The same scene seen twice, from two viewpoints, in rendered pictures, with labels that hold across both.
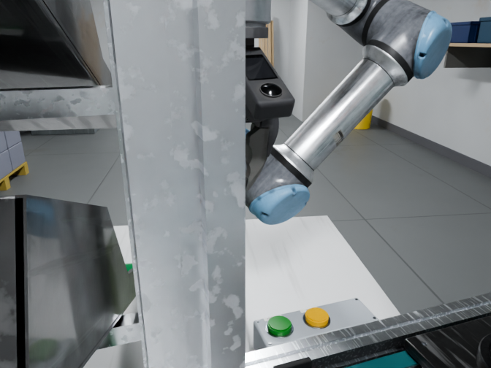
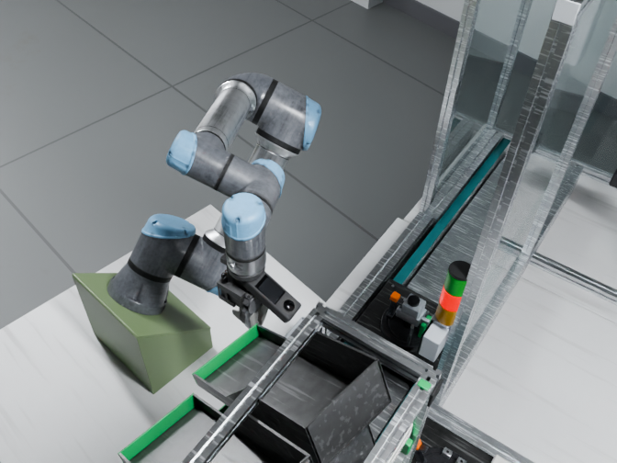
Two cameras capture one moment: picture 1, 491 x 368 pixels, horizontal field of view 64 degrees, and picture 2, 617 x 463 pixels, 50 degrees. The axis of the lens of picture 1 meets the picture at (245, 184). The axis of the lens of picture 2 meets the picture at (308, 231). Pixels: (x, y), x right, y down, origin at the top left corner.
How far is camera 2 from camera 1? 1.07 m
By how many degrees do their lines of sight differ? 41
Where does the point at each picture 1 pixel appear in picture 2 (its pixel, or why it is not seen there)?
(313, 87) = not seen: outside the picture
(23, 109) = not seen: hidden behind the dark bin
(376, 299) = (299, 291)
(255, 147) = (263, 310)
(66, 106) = not seen: hidden behind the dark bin
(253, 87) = (280, 309)
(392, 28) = (282, 126)
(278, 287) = (227, 317)
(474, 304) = (367, 284)
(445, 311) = (354, 299)
